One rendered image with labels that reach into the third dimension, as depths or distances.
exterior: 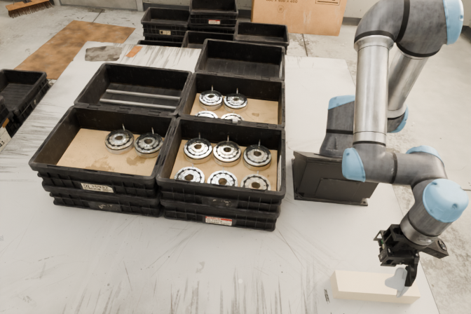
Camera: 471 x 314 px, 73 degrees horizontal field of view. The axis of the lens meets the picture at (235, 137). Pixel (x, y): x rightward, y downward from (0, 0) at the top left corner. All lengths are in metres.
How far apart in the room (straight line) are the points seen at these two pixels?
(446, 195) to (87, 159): 1.07
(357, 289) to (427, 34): 0.72
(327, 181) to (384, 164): 0.42
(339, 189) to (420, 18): 0.61
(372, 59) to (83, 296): 1.03
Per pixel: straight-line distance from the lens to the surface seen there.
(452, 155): 2.92
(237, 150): 1.17
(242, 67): 1.65
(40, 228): 1.30
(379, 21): 0.91
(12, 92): 2.55
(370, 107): 0.82
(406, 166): 0.81
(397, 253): 0.90
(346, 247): 1.21
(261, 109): 1.39
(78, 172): 1.09
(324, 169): 1.14
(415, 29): 0.94
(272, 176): 1.14
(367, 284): 1.11
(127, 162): 1.20
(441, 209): 0.75
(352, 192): 1.25
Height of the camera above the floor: 1.71
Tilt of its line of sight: 45 degrees down
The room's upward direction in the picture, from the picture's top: 4 degrees clockwise
